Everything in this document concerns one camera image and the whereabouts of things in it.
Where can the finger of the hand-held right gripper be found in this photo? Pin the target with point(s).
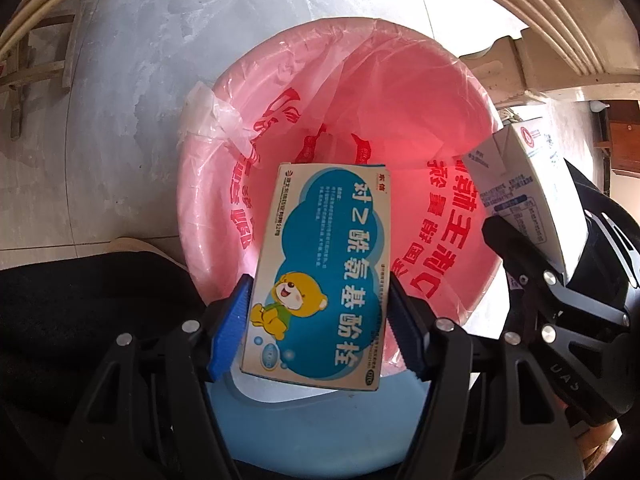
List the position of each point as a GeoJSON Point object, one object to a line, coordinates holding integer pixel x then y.
{"type": "Point", "coordinates": [520, 250]}
{"type": "Point", "coordinates": [605, 230]}

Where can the tan slipper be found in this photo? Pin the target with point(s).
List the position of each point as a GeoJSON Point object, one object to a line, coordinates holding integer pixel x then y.
{"type": "Point", "coordinates": [135, 247]}

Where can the brown wooden cabinet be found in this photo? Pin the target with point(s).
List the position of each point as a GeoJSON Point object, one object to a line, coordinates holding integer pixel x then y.
{"type": "Point", "coordinates": [622, 135]}

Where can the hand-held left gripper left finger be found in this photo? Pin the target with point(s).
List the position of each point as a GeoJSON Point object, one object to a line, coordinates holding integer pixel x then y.
{"type": "Point", "coordinates": [232, 325]}

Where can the bin with pink bag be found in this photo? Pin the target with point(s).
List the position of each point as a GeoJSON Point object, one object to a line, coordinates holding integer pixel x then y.
{"type": "Point", "coordinates": [380, 110]}

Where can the white milk carton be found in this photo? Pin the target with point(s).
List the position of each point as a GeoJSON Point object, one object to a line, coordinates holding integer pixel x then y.
{"type": "Point", "coordinates": [525, 185]}

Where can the wooden stool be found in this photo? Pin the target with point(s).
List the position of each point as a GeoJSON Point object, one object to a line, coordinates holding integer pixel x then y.
{"type": "Point", "coordinates": [67, 60]}

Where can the cream table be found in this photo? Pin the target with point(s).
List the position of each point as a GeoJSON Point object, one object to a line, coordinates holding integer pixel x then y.
{"type": "Point", "coordinates": [565, 20]}

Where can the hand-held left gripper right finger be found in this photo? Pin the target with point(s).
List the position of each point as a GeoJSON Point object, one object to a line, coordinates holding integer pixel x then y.
{"type": "Point", "coordinates": [405, 330]}

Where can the blue bear print medicine box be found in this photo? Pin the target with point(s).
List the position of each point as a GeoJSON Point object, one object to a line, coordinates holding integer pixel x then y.
{"type": "Point", "coordinates": [320, 260]}

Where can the blue plastic bin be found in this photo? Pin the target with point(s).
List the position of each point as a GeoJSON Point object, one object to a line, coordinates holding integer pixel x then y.
{"type": "Point", "coordinates": [300, 430]}

